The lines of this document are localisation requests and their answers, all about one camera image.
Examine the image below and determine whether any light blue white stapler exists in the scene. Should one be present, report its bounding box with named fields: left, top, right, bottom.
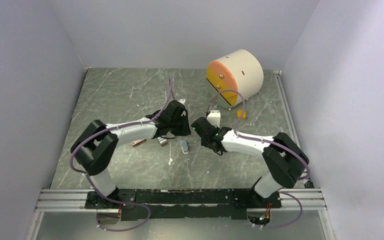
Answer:
left=180, top=139, right=189, bottom=154

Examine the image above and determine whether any red white staple box sleeve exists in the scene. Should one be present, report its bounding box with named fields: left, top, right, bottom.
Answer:
left=131, top=139, right=147, bottom=148

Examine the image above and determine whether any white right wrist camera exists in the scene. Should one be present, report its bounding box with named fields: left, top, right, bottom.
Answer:
left=206, top=110, right=221, bottom=128

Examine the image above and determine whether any cream round drawer cabinet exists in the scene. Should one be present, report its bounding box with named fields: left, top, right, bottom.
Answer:
left=206, top=49, right=264, bottom=100

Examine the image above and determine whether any aluminium frame rail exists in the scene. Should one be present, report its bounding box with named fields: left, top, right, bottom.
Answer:
left=34, top=188, right=327, bottom=213

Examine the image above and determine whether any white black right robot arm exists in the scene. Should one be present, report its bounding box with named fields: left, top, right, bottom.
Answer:
left=191, top=116, right=310, bottom=207

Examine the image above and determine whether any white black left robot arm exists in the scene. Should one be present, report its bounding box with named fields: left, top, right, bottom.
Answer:
left=70, top=99, right=191, bottom=208

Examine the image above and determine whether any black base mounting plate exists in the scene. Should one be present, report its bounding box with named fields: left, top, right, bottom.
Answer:
left=84, top=188, right=282, bottom=221

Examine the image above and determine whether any yellow eraser block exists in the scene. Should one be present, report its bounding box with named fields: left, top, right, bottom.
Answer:
left=236, top=110, right=247, bottom=119

